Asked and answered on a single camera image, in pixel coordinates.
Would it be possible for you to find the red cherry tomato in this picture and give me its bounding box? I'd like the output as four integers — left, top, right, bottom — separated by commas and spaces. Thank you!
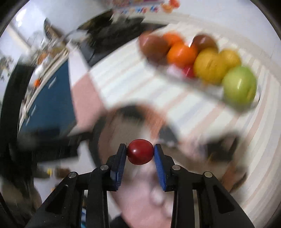
183, 64, 196, 78
127, 139, 154, 165

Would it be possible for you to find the yellow-green lemon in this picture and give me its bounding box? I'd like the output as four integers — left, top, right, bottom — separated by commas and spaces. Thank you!
193, 48, 228, 85

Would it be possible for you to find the yellow lemon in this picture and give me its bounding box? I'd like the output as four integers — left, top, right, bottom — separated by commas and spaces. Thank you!
219, 48, 241, 70

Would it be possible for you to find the orange mandarin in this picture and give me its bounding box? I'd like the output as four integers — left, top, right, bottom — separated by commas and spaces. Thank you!
162, 32, 184, 46
167, 43, 198, 68

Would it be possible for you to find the brown-red passion fruit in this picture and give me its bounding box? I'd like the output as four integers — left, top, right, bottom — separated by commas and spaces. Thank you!
138, 32, 170, 63

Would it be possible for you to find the blue cabinet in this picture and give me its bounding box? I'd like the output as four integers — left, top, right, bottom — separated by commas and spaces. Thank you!
19, 60, 76, 137

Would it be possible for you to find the floral ceramic oval plate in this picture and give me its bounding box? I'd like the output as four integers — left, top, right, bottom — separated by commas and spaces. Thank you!
140, 31, 261, 112

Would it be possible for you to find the striped cat print mat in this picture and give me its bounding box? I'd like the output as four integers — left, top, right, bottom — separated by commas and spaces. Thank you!
70, 21, 280, 227

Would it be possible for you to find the black gas stove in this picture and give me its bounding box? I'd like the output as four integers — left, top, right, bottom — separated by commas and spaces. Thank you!
77, 10, 166, 66

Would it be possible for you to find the colourful wall sticker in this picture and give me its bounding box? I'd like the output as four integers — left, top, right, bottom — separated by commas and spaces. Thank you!
106, 0, 181, 14

